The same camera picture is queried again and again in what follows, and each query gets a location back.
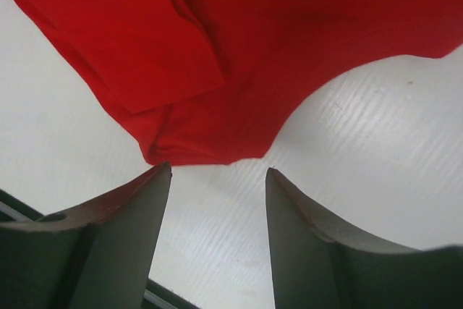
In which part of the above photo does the red t shirt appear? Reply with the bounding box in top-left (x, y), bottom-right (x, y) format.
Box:
top-left (14, 0), bottom-right (462, 165)

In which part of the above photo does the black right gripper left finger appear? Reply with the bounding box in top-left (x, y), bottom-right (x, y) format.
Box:
top-left (1, 164), bottom-right (171, 308)

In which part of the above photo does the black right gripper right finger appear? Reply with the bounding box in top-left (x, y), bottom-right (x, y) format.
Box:
top-left (266, 169), bottom-right (462, 308)

